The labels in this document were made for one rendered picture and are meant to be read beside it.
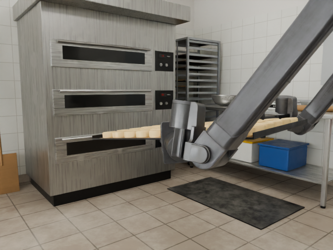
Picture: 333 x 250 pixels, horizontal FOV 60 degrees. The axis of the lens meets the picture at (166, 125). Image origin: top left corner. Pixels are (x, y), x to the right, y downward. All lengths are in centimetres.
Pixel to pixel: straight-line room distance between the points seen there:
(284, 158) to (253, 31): 187
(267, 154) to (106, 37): 213
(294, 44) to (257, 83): 8
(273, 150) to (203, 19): 258
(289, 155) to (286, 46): 284
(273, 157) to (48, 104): 237
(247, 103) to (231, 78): 399
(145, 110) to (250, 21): 207
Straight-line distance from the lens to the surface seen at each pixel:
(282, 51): 53
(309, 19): 54
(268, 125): 80
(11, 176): 357
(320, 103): 108
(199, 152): 54
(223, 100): 383
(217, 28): 479
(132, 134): 93
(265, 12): 431
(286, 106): 112
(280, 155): 336
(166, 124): 69
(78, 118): 288
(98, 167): 304
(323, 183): 308
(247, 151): 359
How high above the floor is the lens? 110
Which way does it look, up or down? 7 degrees down
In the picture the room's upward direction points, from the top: straight up
